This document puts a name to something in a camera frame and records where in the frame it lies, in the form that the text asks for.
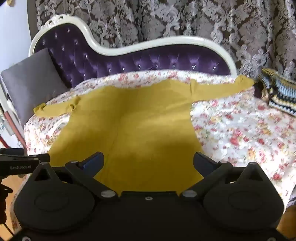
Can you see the floral quilted blanket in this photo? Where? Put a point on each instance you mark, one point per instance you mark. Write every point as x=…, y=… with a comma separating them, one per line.
x=238, y=134

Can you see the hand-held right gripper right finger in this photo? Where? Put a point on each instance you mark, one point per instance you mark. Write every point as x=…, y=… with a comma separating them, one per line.
x=200, y=161

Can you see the purple tufted velvet headboard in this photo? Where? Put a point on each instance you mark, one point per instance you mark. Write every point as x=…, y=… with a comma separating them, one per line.
x=97, y=58

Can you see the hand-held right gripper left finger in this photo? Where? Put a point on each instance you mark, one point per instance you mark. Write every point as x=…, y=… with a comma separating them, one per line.
x=92, y=162

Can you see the yellow knit sweater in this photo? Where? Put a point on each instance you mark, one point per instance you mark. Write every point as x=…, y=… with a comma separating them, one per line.
x=143, y=129

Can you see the grey pillow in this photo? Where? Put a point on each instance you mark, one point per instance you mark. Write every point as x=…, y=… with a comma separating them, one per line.
x=30, y=83

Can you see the brown damask curtain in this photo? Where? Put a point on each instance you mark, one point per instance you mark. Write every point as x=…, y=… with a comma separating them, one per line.
x=185, y=18

